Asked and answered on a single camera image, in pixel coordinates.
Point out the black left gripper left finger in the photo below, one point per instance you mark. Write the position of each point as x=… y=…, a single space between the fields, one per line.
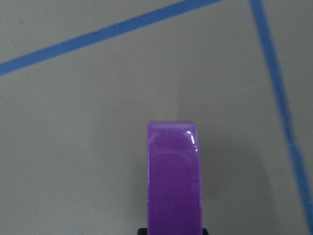
x=142 y=231

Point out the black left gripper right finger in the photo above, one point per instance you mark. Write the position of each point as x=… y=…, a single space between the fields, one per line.
x=204 y=231

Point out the purple trapezoid block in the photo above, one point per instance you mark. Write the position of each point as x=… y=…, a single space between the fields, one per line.
x=174 y=204

